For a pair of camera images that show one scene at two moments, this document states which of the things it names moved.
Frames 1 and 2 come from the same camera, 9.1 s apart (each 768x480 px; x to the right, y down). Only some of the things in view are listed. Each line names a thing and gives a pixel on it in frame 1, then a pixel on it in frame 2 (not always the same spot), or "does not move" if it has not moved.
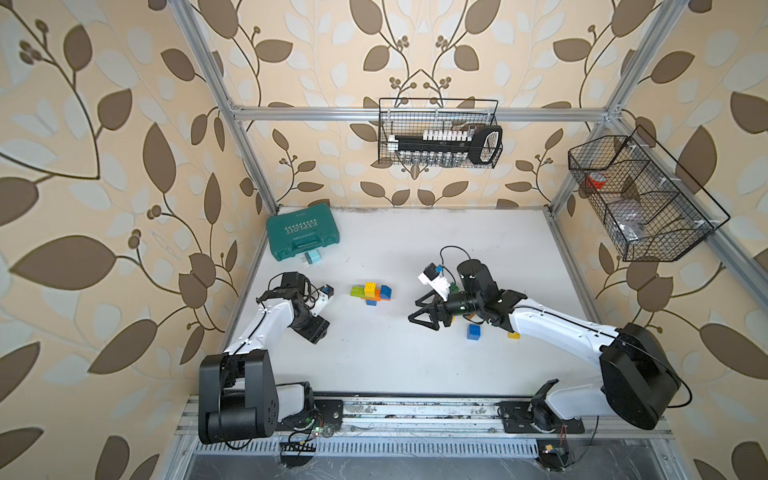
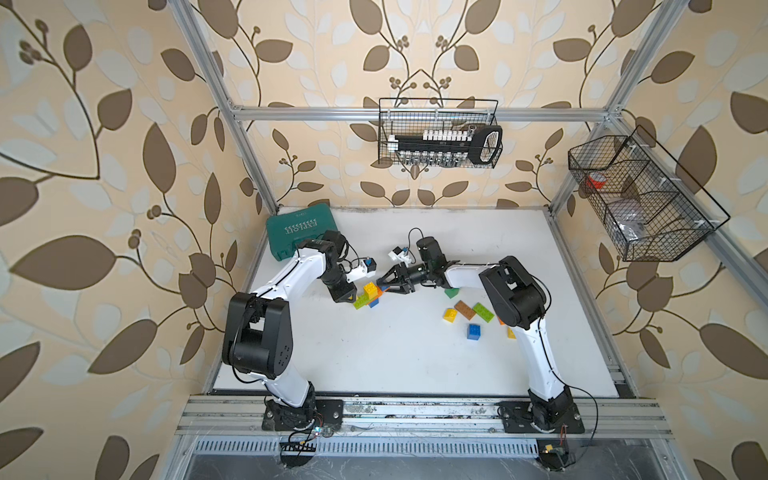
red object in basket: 596,179 does not move
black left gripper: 315,329 → 344,292
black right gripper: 437,300 → 398,271
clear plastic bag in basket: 631,225 does not move
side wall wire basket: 649,207 does not move
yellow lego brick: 370,289 does not move
